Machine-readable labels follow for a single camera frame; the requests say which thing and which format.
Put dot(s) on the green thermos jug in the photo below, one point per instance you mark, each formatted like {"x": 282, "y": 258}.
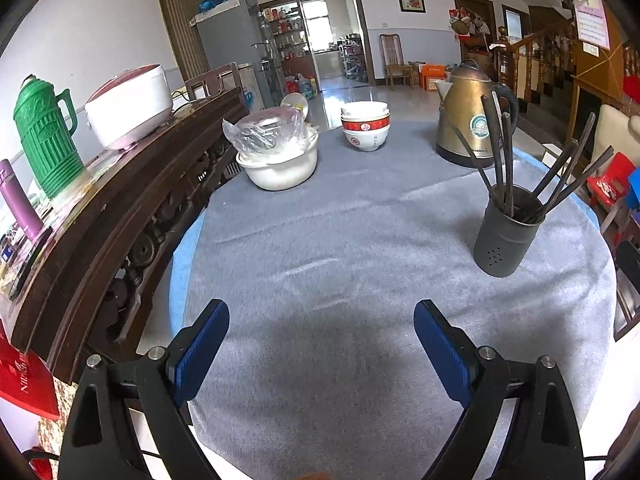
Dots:
{"x": 45, "y": 140}

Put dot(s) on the grey tablecloth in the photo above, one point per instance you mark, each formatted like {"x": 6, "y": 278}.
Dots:
{"x": 350, "y": 260}

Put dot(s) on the white ceramic pot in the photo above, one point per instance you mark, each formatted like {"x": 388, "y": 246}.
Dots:
{"x": 280, "y": 170}

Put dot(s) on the white and red rice cooker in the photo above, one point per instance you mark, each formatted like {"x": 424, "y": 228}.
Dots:
{"x": 130, "y": 105}

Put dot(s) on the purple thermos bottle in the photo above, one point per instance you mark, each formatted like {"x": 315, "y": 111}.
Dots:
{"x": 20, "y": 200}

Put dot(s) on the blue cloth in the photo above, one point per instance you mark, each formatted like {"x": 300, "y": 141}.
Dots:
{"x": 634, "y": 187}

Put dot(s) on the carved dark wooden sideboard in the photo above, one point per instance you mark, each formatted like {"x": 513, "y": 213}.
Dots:
{"x": 115, "y": 220}

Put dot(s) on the brass electric kettle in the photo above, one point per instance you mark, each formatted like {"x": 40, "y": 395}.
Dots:
{"x": 465, "y": 110}

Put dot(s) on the blue plastic bag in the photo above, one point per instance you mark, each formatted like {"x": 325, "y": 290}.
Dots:
{"x": 210, "y": 5}

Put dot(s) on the red plastic stool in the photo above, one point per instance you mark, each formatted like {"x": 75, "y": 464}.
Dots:
{"x": 610, "y": 180}

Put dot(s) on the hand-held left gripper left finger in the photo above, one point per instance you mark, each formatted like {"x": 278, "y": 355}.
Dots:
{"x": 200, "y": 355}

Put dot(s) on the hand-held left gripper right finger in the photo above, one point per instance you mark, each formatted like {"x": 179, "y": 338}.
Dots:
{"x": 445, "y": 355}

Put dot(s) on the orange cardboard boxes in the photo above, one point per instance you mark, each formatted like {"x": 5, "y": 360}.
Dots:
{"x": 432, "y": 75}

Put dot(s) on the cream sofa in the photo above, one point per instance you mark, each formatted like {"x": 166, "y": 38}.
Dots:
{"x": 617, "y": 130}

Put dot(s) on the dark grey utensil holder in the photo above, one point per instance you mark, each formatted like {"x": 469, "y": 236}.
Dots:
{"x": 500, "y": 240}

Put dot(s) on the round floor heater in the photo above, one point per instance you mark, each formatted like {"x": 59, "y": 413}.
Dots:
{"x": 295, "y": 102}

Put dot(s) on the wooden stair railing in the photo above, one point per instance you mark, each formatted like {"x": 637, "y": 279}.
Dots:
{"x": 530, "y": 55}

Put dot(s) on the white chest freezer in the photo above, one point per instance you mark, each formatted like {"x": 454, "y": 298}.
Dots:
{"x": 250, "y": 85}

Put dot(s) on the white bowl red emblem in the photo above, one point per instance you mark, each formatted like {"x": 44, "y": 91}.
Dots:
{"x": 366, "y": 141}

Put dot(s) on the grey refrigerator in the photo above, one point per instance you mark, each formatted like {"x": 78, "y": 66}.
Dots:
{"x": 230, "y": 35}

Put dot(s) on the white bowl red rim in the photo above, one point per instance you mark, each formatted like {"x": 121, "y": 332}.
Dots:
{"x": 365, "y": 124}

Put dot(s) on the light wooden chair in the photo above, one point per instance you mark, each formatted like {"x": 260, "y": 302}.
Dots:
{"x": 392, "y": 57}

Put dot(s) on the glass shelf with goods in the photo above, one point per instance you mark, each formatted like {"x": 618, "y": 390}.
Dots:
{"x": 285, "y": 35}

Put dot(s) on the dark wooden chair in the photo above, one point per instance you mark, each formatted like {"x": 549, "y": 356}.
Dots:
{"x": 220, "y": 80}

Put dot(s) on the light blue table cover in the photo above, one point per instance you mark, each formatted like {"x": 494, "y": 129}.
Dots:
{"x": 182, "y": 260}

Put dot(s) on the pink wall calendar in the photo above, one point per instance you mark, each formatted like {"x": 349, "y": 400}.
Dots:
{"x": 590, "y": 15}

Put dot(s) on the bunch of dark chopsticks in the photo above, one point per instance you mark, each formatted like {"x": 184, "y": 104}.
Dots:
{"x": 492, "y": 135}

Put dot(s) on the red gift box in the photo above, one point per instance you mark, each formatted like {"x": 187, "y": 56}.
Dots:
{"x": 25, "y": 380}

